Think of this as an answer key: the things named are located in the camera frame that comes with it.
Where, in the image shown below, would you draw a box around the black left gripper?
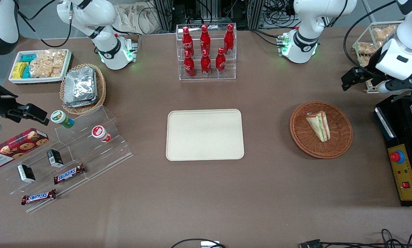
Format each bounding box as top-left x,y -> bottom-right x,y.
341,51 -> 412,91

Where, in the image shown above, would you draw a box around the triangle sandwich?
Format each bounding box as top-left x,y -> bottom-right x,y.
305,111 -> 331,143

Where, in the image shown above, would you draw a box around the white rectangular snack tray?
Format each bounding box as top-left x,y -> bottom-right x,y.
8,49 -> 73,85

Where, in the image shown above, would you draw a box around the brown round wicker basket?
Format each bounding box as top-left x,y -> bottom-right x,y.
289,101 -> 353,159

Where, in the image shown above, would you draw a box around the light wicker basket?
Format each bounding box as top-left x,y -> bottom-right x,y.
60,63 -> 107,115

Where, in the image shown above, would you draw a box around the beige plastic tray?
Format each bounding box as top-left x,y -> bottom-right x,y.
166,109 -> 245,161

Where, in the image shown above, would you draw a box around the green lidded snack cup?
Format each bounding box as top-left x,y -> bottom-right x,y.
51,110 -> 75,129

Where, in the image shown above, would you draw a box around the red tartan cookie box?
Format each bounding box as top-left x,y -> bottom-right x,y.
0,128 -> 50,170

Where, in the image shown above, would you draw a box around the yellow snack pack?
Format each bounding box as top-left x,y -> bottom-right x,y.
12,62 -> 28,79

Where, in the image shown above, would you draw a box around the small black box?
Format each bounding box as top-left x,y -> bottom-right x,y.
17,164 -> 36,183
47,149 -> 64,168

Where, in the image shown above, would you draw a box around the clear bag of crackers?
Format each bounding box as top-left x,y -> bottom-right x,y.
29,49 -> 67,78

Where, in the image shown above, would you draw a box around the silver foil packs stack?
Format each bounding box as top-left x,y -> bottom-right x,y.
63,67 -> 98,108

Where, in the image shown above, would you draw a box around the clear acrylic stepped display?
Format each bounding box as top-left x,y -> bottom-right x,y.
0,105 -> 134,213

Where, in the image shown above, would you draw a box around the brown snickers bar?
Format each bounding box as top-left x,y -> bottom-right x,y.
53,164 -> 86,185
21,189 -> 57,206

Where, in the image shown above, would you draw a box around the red lidded snack cup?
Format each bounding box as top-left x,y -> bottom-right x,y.
91,125 -> 112,143

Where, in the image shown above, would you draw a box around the black machine with yellow panel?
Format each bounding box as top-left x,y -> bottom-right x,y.
374,94 -> 412,207

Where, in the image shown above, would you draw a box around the red emergency stop button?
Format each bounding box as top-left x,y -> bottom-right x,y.
390,150 -> 405,164

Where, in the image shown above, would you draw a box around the clear acrylic bottle rack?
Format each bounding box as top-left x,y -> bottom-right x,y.
176,23 -> 237,81

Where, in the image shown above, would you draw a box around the red cola bottle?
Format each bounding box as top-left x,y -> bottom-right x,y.
201,49 -> 212,77
184,51 -> 196,78
215,48 -> 226,76
182,27 -> 194,57
224,24 -> 235,55
200,25 -> 211,55

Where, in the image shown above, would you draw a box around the beige cloth bag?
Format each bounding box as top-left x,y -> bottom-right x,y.
115,2 -> 160,35

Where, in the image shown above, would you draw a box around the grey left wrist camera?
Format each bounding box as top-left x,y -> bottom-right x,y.
377,81 -> 400,94

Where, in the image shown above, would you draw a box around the white wire basket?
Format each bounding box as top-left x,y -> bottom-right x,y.
352,21 -> 404,94

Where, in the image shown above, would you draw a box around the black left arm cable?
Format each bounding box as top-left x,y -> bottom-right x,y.
343,0 -> 398,74

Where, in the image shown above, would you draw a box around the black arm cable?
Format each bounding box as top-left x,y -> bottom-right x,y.
343,0 -> 398,74
17,0 -> 73,48

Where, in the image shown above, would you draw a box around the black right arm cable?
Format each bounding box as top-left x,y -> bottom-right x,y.
17,0 -> 73,48

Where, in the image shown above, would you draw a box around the tangled black background cables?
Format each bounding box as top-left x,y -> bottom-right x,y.
261,0 -> 301,29

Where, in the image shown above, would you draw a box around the aluminium frame post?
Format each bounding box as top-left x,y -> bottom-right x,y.
152,0 -> 174,33

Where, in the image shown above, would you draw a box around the black cable with connector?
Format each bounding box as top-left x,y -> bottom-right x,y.
299,228 -> 412,248

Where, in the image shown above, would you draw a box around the black looped cable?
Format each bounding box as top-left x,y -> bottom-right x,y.
170,238 -> 227,248

